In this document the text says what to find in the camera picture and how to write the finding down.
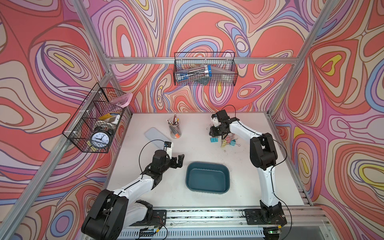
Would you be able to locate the clear cup with pens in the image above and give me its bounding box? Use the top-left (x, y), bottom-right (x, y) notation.
top-left (167, 114), bottom-right (182, 139)

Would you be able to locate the translucent blue box lid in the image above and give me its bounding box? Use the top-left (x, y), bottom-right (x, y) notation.
top-left (144, 127), bottom-right (171, 150)

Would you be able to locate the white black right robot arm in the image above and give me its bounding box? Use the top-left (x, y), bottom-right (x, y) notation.
top-left (209, 110), bottom-right (287, 226)

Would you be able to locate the yellow white box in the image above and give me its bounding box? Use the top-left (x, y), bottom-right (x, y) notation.
top-left (99, 112), bottom-right (121, 125)

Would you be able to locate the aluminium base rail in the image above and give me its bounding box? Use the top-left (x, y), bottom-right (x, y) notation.
top-left (77, 206), bottom-right (334, 240)

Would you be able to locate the clear tube with pens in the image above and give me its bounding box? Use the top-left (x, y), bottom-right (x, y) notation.
top-left (175, 65), bottom-right (212, 82)

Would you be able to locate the black wire basket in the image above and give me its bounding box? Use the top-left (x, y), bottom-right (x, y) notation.
top-left (173, 51), bottom-right (239, 86)
top-left (62, 84), bottom-right (126, 154)

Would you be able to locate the yellow binder clip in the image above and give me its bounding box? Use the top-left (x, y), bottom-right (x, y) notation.
top-left (221, 139), bottom-right (231, 148)

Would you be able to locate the black wire basket left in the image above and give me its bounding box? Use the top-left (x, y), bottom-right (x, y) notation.
top-left (62, 84), bottom-right (126, 154)

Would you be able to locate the dark teal storage tray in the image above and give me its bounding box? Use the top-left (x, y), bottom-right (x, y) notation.
top-left (186, 162), bottom-right (230, 195)

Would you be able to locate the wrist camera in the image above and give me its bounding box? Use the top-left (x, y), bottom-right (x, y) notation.
top-left (164, 141), bottom-right (173, 159)
top-left (212, 117), bottom-right (220, 127)

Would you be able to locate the pink plastic item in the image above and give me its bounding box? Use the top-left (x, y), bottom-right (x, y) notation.
top-left (110, 93), bottom-right (133, 108)

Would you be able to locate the pink binder clip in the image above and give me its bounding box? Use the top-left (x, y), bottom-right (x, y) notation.
top-left (225, 136), bottom-right (237, 146)

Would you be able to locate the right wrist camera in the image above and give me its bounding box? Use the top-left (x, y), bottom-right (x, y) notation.
top-left (212, 117), bottom-right (220, 127)

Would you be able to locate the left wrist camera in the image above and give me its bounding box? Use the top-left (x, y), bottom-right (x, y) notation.
top-left (164, 141), bottom-right (173, 159)

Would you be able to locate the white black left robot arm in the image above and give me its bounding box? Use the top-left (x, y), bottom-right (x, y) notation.
top-left (81, 148), bottom-right (185, 240)

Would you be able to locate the black alarm clock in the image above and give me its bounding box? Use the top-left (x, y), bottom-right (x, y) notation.
top-left (90, 127), bottom-right (114, 149)

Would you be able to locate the black wire basket back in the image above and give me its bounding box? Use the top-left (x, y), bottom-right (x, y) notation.
top-left (173, 51), bottom-right (239, 86)

